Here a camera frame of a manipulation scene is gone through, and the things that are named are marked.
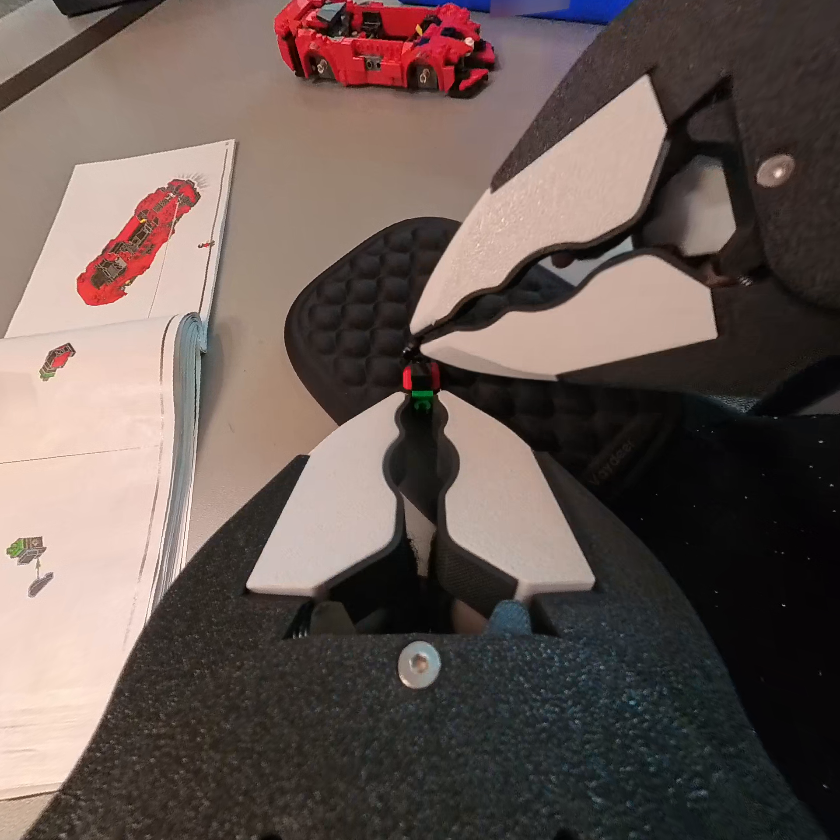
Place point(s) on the red lego car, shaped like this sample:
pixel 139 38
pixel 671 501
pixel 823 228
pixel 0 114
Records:
pixel 367 46

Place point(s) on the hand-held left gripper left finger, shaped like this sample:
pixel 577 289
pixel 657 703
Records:
pixel 334 512

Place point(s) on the black quilted wrist rest pad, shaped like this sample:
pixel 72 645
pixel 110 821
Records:
pixel 354 308

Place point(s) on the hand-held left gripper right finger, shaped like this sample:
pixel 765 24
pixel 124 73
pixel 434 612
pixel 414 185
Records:
pixel 512 512

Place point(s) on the small black lego piece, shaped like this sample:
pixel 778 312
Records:
pixel 415 351

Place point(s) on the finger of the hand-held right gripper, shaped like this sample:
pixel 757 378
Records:
pixel 558 184
pixel 623 315

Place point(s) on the blue plastic bin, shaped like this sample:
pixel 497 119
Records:
pixel 446 4

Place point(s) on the lego instruction booklet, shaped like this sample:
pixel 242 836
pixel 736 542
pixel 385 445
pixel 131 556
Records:
pixel 79 459

